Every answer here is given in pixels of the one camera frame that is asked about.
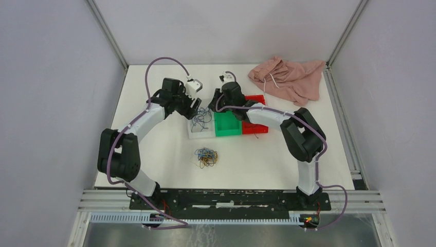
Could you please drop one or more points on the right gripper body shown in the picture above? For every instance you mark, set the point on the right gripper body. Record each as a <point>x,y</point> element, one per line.
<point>218,94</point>

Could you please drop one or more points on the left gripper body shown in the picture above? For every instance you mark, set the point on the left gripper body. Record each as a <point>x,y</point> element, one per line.
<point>188,111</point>

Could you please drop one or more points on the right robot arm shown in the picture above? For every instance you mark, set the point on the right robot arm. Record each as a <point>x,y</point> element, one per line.
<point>303,136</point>

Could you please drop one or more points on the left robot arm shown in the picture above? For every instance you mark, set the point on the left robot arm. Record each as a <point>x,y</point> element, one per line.
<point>119,155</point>

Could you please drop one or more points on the clear plastic bin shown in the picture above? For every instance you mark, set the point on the clear plastic bin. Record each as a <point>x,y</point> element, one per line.
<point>202,125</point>

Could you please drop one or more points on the green plastic bin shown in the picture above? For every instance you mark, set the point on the green plastic bin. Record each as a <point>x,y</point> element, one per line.
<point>226,124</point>

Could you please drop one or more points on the red plastic bin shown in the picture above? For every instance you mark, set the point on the red plastic bin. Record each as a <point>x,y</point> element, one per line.
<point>250,128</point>

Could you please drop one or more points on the pink cloth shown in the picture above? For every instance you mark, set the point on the pink cloth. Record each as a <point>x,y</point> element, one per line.
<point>296,82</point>

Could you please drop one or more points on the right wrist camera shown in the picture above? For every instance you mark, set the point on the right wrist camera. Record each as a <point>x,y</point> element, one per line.
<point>227,76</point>

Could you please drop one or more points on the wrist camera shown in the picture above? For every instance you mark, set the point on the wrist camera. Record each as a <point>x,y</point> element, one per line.
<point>192,88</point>
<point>227,76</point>

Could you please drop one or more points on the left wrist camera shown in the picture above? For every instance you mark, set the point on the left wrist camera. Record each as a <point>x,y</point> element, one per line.
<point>192,88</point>

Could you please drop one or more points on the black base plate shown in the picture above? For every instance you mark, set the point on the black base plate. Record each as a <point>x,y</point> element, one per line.
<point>234,204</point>

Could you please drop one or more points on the white cable duct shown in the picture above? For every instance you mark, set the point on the white cable duct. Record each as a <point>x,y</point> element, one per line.
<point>151,218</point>

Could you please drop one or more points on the aluminium frame rail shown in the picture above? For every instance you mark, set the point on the aluminium frame rail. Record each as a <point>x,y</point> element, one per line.
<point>359,202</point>

